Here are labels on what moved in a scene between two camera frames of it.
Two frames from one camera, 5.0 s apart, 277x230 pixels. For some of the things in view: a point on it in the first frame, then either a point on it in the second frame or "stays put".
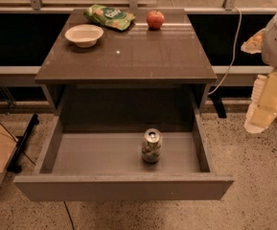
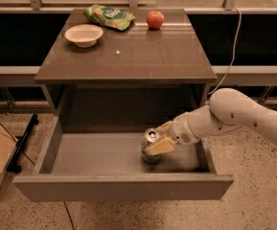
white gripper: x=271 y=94 to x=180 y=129
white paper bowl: x=84 y=35 stays put
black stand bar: x=19 y=142 stays put
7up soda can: x=151 y=146 stays put
